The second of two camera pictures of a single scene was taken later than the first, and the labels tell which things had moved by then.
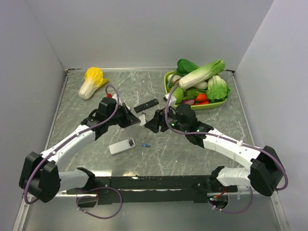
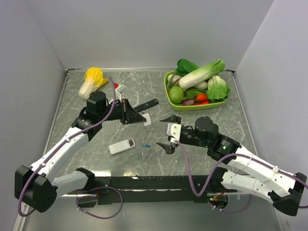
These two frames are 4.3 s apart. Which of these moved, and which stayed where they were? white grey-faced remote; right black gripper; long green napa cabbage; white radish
Moved: right black gripper
Stayed: long green napa cabbage; white grey-faced remote; white radish
